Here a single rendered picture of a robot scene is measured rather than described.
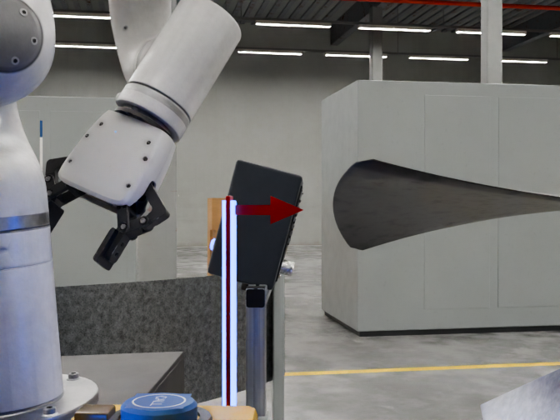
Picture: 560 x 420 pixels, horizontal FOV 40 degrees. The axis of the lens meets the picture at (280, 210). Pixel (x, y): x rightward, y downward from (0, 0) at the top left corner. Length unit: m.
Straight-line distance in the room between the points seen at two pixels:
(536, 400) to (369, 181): 0.24
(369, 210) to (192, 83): 0.30
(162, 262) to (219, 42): 3.98
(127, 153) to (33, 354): 0.23
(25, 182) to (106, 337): 1.55
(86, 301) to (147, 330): 0.22
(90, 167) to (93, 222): 5.69
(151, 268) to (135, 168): 4.01
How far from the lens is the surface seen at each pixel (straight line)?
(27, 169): 0.79
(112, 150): 0.86
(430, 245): 6.96
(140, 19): 0.99
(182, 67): 0.88
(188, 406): 0.41
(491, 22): 12.03
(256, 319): 1.19
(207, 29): 0.90
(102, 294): 2.29
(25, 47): 0.74
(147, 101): 0.86
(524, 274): 7.35
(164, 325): 2.39
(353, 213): 0.68
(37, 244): 0.79
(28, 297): 0.79
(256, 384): 1.21
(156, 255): 4.83
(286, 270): 1.26
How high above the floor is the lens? 1.19
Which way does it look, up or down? 1 degrees down
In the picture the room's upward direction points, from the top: straight up
